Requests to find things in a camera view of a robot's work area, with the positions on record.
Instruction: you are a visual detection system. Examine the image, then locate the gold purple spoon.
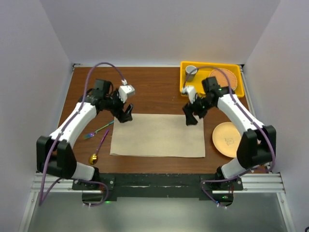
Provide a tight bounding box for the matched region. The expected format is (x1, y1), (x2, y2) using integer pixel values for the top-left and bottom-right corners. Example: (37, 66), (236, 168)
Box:
(88, 129), (110, 165)

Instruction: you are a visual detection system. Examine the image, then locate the orange woven coaster plate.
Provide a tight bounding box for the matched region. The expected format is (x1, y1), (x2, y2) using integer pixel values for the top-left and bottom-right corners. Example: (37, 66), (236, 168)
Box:
(209, 69), (238, 90)

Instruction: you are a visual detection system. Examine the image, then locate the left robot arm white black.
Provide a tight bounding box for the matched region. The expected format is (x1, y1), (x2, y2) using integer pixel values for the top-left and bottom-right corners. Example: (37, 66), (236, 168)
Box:
(36, 79), (135, 189)

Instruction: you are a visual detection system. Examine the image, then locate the beige cloth napkin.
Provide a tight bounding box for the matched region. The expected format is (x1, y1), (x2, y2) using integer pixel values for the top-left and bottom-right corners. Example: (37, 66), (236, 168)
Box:
(110, 114), (205, 158)

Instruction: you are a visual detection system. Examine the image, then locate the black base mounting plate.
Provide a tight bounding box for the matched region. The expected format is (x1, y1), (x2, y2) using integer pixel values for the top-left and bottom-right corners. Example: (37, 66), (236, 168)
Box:
(72, 173), (243, 206)

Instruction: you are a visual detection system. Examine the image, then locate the iridescent fork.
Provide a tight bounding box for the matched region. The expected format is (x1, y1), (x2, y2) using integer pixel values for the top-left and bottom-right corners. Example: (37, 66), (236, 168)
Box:
(83, 121), (114, 139)

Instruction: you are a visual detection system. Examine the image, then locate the grey ceramic mug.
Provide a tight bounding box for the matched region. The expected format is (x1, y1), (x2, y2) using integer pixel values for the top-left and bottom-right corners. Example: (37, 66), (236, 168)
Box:
(185, 65), (198, 82)

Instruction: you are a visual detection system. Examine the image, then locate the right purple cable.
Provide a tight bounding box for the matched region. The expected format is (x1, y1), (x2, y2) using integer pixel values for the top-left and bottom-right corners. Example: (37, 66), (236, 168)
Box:
(182, 66), (277, 174)

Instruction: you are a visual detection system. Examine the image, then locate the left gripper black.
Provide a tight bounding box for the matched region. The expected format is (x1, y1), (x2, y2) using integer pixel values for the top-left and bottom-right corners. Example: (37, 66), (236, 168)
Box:
(103, 88), (133, 123)

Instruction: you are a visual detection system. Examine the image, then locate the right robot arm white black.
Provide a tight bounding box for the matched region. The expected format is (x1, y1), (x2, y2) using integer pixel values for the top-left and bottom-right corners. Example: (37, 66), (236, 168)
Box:
(182, 77), (276, 190)

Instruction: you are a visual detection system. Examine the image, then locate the golden round plate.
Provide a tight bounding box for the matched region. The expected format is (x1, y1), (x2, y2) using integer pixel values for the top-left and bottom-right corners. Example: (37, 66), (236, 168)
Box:
(212, 122), (241, 158)

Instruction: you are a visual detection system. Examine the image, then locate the aluminium frame rail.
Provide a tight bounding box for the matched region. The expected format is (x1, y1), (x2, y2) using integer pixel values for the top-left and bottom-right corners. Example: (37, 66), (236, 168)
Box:
(20, 174), (296, 232)

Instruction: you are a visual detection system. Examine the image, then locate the yellow plastic tray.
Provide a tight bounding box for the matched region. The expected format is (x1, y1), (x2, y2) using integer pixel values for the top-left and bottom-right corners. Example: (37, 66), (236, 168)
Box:
(179, 60), (245, 99)

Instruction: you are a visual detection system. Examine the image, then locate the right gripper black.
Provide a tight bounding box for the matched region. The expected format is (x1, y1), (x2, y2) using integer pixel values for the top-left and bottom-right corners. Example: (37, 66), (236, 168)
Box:
(183, 93), (215, 126)

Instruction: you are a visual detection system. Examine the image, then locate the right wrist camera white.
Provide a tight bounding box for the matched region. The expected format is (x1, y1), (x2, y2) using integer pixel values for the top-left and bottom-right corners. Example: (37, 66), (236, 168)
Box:
(181, 85), (198, 104)

